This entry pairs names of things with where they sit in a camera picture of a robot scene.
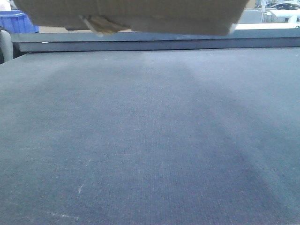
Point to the brown cardboard box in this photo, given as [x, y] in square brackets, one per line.
[106, 17]

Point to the black shelf board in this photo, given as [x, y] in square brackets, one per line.
[138, 41]

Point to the grey office chair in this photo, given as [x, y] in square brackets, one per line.
[6, 47]

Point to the blue plastic crate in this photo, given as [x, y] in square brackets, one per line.
[16, 21]

